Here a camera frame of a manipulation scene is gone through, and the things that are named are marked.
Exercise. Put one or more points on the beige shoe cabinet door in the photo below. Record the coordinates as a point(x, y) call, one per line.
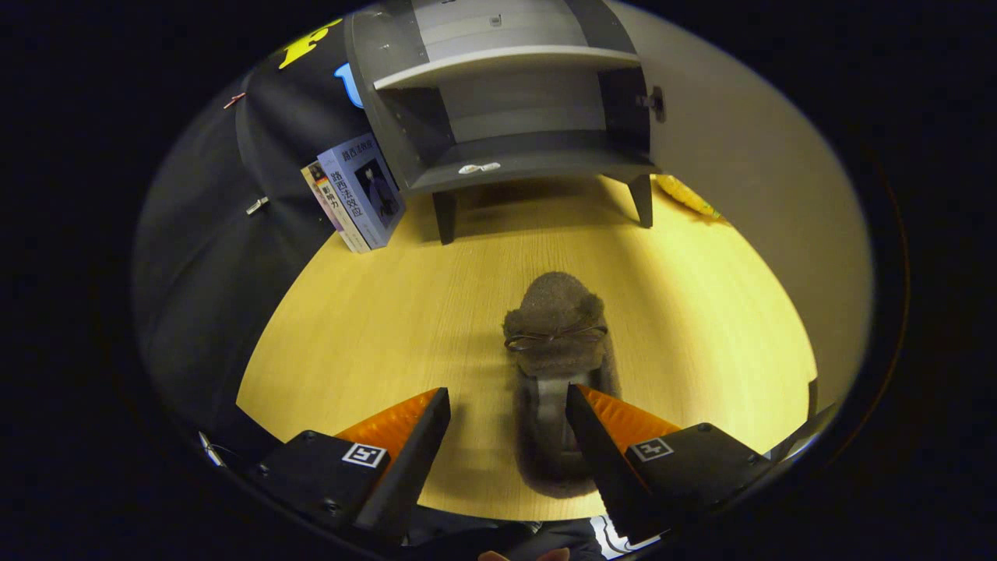
point(763, 195)

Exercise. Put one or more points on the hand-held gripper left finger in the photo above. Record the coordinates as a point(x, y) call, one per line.
point(413, 460)

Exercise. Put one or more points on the blue-grey book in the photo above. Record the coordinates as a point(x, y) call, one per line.
point(362, 191)

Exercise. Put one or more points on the red-brown clip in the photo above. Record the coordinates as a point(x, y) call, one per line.
point(234, 100)

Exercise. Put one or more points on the black backdrop cloth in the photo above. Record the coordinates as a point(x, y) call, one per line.
point(202, 273)

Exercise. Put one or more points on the grey shoe cabinet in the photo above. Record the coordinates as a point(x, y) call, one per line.
point(506, 160)

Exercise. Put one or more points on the silver clip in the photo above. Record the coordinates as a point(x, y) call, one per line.
point(257, 205)
point(211, 450)

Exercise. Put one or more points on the brown fluffy shoe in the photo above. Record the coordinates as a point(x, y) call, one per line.
point(557, 312)

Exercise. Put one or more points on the yellow corn toy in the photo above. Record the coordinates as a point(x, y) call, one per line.
point(685, 196)

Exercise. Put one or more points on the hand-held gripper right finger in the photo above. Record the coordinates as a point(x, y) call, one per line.
point(600, 460)

